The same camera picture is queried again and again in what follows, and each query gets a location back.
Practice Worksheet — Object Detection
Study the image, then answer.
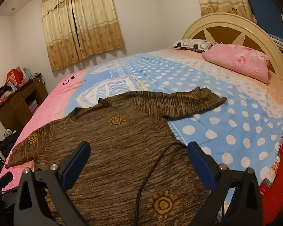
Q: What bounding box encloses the red cloth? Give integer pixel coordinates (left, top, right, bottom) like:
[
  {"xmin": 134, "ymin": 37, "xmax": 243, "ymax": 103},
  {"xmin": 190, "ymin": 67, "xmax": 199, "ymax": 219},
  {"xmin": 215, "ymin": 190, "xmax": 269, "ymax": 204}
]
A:
[{"xmin": 259, "ymin": 113, "xmax": 283, "ymax": 226}]

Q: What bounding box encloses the pink pillow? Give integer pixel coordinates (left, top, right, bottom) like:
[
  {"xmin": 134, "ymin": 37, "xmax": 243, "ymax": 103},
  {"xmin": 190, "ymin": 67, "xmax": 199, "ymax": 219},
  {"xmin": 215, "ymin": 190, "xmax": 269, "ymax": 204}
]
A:
[{"xmin": 201, "ymin": 44, "xmax": 270, "ymax": 84}]

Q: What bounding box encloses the black cable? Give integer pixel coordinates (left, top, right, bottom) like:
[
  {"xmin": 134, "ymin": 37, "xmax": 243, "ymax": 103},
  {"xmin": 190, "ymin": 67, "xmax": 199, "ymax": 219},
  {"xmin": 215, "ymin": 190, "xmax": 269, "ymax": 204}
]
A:
[{"xmin": 135, "ymin": 142, "xmax": 188, "ymax": 226}]

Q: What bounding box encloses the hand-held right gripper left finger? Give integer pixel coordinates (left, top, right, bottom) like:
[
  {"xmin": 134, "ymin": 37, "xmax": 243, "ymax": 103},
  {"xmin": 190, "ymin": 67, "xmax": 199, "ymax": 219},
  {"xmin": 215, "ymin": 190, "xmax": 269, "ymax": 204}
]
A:
[{"xmin": 13, "ymin": 141, "xmax": 91, "ymax": 226}]

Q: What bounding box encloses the red gift box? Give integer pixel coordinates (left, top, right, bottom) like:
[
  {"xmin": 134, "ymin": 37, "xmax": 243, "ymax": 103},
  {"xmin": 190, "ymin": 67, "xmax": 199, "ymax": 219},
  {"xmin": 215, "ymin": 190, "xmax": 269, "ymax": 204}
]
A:
[{"xmin": 6, "ymin": 68, "xmax": 23, "ymax": 86}]

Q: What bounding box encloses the dark blue panel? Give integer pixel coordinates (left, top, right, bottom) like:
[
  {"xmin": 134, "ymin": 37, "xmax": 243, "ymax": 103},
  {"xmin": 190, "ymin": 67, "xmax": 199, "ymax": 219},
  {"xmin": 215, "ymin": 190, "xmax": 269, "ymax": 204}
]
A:
[{"xmin": 241, "ymin": 0, "xmax": 283, "ymax": 39}]

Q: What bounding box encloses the brown knit sweater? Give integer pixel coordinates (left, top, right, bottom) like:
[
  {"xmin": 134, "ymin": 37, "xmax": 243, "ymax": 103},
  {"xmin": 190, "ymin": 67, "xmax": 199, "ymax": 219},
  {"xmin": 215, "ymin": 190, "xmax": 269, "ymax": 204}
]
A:
[{"xmin": 5, "ymin": 87, "xmax": 227, "ymax": 226}]

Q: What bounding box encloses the cream wooden headboard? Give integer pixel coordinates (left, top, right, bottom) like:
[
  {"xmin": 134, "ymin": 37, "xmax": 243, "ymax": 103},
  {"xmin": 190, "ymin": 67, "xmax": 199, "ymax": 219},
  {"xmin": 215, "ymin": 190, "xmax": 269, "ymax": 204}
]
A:
[{"xmin": 182, "ymin": 12, "xmax": 283, "ymax": 92}]

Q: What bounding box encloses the brown wooden desk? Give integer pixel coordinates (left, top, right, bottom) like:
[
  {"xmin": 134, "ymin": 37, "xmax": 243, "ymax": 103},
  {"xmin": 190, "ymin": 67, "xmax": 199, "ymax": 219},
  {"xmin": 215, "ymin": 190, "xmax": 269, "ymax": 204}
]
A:
[{"xmin": 0, "ymin": 73, "xmax": 49, "ymax": 132}]

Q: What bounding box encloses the blue polka dot bedsheet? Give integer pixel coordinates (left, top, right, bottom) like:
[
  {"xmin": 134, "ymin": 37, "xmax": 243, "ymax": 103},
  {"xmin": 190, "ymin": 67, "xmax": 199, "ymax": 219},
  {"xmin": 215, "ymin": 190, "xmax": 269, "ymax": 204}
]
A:
[{"xmin": 0, "ymin": 48, "xmax": 283, "ymax": 226}]

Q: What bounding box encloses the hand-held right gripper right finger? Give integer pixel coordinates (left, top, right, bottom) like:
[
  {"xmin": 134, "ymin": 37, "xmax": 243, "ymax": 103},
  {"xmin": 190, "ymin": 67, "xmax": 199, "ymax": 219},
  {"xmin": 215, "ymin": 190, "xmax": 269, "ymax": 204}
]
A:
[{"xmin": 187, "ymin": 142, "xmax": 267, "ymax": 226}]

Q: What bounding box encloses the black bag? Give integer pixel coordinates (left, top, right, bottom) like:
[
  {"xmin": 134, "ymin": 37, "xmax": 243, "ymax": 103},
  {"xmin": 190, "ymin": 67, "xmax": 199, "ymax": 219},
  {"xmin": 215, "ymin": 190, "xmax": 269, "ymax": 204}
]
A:
[{"xmin": 0, "ymin": 128, "xmax": 20, "ymax": 158}]

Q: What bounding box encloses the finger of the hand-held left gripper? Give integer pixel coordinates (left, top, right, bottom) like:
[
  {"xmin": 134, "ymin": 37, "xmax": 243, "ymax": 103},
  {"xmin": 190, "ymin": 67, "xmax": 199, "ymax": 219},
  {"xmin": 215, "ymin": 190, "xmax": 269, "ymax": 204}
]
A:
[{"xmin": 0, "ymin": 172, "xmax": 14, "ymax": 189}]

